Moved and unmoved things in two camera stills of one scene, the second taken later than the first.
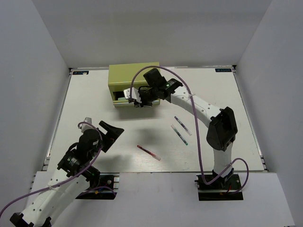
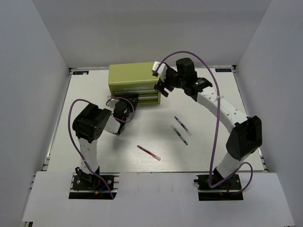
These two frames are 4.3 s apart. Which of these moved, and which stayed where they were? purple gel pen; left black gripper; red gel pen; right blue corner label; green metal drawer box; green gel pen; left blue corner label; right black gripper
Moved: green metal drawer box; left black gripper; right black gripper
Stayed: purple gel pen; green gel pen; right blue corner label; red gel pen; left blue corner label
